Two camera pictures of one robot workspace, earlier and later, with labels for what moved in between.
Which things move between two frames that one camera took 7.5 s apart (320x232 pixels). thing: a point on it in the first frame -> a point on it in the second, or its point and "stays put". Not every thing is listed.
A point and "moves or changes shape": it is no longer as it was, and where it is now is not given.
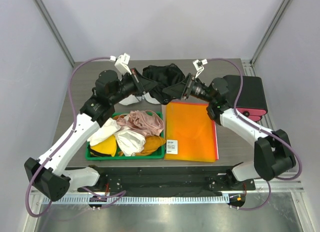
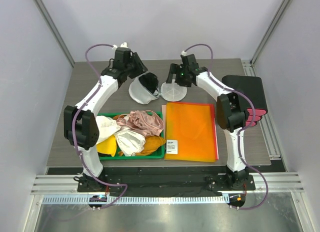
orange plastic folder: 189,134 stays put
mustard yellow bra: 107,146 stays put
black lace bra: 165,76 moves or changes shape
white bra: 129,142 stays put
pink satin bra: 144,121 stays put
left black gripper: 142,85 -> 141,68
